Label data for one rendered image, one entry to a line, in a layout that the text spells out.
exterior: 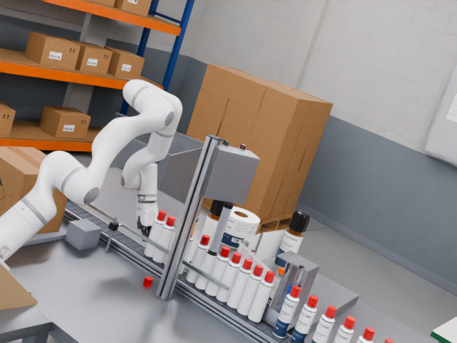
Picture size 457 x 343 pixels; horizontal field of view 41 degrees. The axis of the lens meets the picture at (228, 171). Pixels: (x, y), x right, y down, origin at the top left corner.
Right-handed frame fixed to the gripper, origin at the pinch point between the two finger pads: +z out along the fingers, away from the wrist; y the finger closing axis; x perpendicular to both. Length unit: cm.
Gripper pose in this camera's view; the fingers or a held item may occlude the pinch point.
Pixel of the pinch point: (146, 237)
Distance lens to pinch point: 265.1
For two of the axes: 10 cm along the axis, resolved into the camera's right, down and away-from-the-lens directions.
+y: 5.3, -0.4, 8.5
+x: -8.5, -0.5, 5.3
